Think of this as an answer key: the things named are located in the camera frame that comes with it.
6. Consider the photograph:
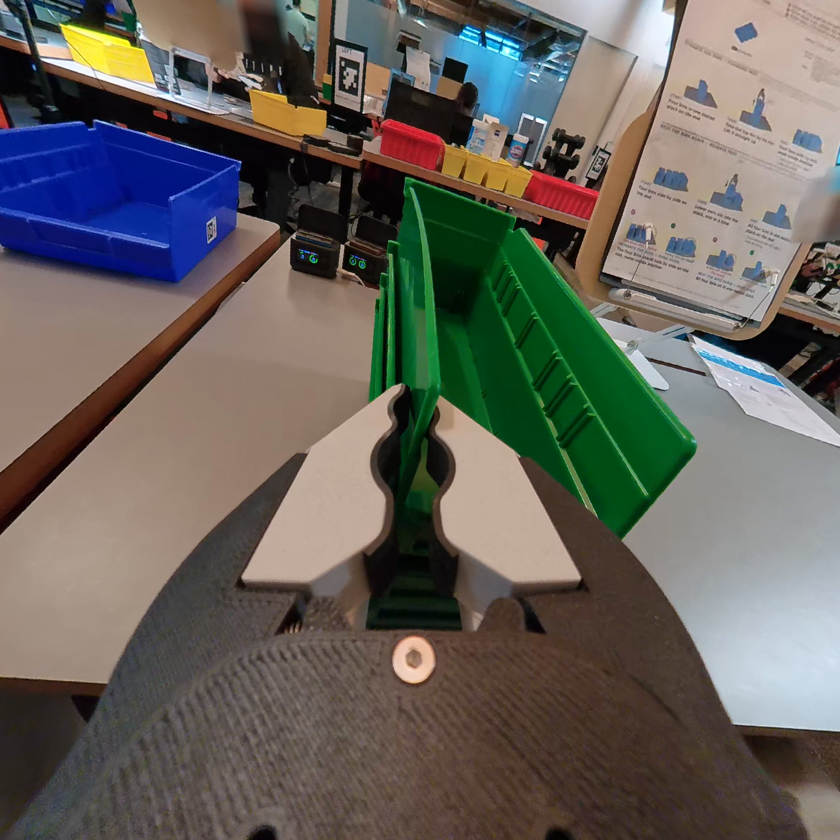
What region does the blue plastic bin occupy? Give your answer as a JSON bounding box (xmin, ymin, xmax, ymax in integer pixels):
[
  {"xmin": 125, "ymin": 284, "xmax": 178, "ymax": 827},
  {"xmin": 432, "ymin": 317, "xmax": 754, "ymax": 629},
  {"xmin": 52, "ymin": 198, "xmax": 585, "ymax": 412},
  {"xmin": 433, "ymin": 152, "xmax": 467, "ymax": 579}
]
[{"xmin": 0, "ymin": 120, "xmax": 242, "ymax": 283}]

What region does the black dumbbell rack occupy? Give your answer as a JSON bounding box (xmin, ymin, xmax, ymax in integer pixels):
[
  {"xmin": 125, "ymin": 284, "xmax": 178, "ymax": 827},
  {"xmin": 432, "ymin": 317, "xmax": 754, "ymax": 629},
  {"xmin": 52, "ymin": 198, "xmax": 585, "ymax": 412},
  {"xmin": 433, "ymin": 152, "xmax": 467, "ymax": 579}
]
[{"xmin": 541, "ymin": 128, "xmax": 580, "ymax": 179}]

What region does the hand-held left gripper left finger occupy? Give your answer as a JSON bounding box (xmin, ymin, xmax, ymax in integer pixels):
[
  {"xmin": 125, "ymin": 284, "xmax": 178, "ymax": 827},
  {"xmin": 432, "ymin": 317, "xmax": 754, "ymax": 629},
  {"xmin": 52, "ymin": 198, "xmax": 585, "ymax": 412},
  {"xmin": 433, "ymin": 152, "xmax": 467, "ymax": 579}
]
[{"xmin": 241, "ymin": 384, "xmax": 412, "ymax": 624}]

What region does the large yellow plastic bin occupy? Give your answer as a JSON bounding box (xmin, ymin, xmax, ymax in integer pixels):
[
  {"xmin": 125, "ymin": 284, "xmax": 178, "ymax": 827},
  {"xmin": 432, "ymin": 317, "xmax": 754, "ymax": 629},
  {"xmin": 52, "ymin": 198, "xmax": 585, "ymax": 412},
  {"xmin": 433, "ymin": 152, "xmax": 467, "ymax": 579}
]
[
  {"xmin": 249, "ymin": 88, "xmax": 328, "ymax": 137},
  {"xmin": 60, "ymin": 24, "xmax": 156, "ymax": 85}
]

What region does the instruction poster board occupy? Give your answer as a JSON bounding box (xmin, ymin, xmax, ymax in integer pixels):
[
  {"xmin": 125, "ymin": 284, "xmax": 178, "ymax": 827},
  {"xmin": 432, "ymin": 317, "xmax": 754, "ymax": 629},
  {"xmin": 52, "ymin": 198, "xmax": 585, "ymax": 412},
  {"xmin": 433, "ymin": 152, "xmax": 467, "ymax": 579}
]
[{"xmin": 577, "ymin": 0, "xmax": 840, "ymax": 340}]

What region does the black charger box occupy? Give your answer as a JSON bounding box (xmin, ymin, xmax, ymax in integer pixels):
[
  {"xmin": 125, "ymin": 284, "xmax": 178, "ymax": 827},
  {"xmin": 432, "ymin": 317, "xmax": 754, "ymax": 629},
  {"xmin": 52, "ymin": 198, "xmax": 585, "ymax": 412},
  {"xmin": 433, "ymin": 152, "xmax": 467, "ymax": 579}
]
[
  {"xmin": 341, "ymin": 217, "xmax": 399, "ymax": 287},
  {"xmin": 290, "ymin": 205, "xmax": 343, "ymax": 280}
]

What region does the red plastic bin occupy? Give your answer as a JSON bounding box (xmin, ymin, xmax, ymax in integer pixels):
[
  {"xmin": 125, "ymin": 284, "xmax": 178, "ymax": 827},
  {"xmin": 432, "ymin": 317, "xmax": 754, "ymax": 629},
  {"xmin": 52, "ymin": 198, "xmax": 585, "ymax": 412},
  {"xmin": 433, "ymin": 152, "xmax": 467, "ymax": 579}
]
[
  {"xmin": 379, "ymin": 119, "xmax": 446, "ymax": 173},
  {"xmin": 524, "ymin": 171, "xmax": 600, "ymax": 221}
]

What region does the long wooden workbench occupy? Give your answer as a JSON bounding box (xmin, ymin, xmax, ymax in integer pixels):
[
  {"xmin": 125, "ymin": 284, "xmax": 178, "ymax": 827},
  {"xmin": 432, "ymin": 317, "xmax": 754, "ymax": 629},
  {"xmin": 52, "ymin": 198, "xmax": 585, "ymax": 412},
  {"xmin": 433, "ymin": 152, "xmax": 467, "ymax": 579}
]
[{"xmin": 0, "ymin": 29, "xmax": 595, "ymax": 232}]

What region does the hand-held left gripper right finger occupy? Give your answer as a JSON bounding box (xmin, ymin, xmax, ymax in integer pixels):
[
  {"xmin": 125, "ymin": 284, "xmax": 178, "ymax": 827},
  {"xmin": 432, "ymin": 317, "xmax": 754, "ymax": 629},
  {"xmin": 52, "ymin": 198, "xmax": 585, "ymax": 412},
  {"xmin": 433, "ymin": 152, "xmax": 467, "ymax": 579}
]
[{"xmin": 430, "ymin": 400, "xmax": 583, "ymax": 626}]

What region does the black and white marker sign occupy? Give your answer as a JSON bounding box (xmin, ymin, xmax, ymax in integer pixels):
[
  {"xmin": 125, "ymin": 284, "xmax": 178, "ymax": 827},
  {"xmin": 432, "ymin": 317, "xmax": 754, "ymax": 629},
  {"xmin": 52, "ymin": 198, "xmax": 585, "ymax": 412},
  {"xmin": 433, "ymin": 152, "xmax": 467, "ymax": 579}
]
[{"xmin": 332, "ymin": 39, "xmax": 366, "ymax": 114}]

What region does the printed paper sheet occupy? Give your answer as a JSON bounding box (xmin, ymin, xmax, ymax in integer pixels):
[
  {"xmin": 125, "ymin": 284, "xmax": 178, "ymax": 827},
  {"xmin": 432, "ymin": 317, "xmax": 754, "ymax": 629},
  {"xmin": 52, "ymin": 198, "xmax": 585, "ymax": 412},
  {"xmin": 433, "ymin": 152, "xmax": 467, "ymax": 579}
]
[{"xmin": 691, "ymin": 335, "xmax": 840, "ymax": 448}]

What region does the clear acrylic sign holder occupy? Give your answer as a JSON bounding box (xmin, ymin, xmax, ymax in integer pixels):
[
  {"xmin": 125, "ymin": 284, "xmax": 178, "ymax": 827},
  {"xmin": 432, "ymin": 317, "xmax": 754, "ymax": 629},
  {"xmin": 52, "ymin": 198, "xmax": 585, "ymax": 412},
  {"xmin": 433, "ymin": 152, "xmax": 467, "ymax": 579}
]
[{"xmin": 168, "ymin": 46, "xmax": 215, "ymax": 107}]

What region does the black computer monitor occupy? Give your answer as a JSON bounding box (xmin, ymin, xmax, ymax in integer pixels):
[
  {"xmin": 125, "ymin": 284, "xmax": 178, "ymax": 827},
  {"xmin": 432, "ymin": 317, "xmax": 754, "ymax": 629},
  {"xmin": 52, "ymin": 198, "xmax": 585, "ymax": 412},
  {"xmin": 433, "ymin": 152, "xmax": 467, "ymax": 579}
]
[{"xmin": 384, "ymin": 77, "xmax": 475, "ymax": 147}]

